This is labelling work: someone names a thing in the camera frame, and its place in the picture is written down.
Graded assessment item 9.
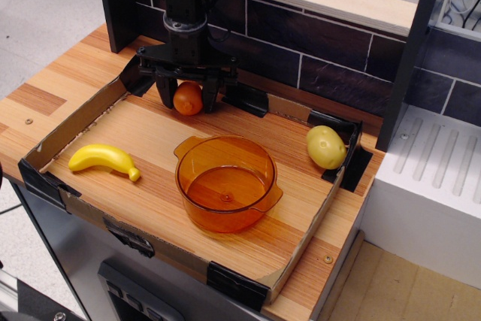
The grey toy oven front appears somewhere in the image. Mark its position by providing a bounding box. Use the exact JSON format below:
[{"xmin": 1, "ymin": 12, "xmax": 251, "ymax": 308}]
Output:
[{"xmin": 98, "ymin": 257, "xmax": 194, "ymax": 320}]

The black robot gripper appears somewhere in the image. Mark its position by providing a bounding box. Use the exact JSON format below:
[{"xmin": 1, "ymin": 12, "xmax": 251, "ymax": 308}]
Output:
[{"xmin": 137, "ymin": 29, "xmax": 238, "ymax": 114}]

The orange transparent plastic pot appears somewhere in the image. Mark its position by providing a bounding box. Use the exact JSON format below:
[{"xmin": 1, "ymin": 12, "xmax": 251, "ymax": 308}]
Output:
[{"xmin": 174, "ymin": 135, "xmax": 283, "ymax": 233}]

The white toy sink drainboard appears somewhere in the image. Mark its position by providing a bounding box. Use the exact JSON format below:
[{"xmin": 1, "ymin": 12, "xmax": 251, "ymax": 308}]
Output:
[{"xmin": 361, "ymin": 106, "xmax": 480, "ymax": 288}]

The yellow toy potato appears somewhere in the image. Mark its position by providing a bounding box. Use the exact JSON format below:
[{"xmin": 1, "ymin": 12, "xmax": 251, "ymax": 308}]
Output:
[{"xmin": 306, "ymin": 126, "xmax": 347, "ymax": 170}]

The orange toy carrot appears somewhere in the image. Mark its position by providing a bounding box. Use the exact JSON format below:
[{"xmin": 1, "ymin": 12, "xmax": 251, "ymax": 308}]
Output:
[{"xmin": 174, "ymin": 81, "xmax": 204, "ymax": 116}]

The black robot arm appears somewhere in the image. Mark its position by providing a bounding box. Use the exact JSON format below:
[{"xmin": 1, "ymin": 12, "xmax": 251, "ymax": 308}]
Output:
[{"xmin": 137, "ymin": 0, "xmax": 238, "ymax": 113}]

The dark grey left post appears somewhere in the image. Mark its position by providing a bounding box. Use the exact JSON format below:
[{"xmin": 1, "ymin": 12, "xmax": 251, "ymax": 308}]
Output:
[{"xmin": 102, "ymin": 0, "xmax": 139, "ymax": 53}]

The dark grey shelf post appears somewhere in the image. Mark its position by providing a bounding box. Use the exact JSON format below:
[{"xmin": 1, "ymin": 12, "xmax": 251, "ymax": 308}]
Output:
[{"xmin": 376, "ymin": 0, "xmax": 436, "ymax": 152}]

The yellow toy banana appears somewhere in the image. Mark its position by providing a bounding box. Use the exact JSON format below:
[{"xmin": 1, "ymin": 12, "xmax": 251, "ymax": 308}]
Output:
[{"xmin": 68, "ymin": 144, "xmax": 141, "ymax": 182}]

